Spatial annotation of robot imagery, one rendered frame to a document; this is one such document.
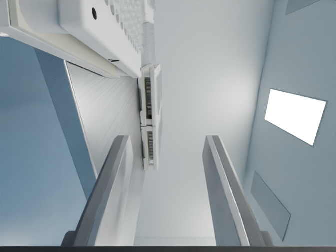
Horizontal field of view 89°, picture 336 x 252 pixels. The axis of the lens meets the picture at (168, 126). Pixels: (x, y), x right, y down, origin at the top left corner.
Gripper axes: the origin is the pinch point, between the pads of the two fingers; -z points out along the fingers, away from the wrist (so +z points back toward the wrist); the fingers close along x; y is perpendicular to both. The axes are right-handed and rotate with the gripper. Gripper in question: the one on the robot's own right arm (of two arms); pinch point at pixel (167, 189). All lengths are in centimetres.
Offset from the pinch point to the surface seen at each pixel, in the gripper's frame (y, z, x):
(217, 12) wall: 34, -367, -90
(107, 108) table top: 12.4, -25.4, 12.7
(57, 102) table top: 4.9, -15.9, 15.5
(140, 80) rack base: 23, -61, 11
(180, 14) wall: 37, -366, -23
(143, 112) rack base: 36, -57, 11
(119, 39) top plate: -3.0, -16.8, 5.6
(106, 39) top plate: -4.0, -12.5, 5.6
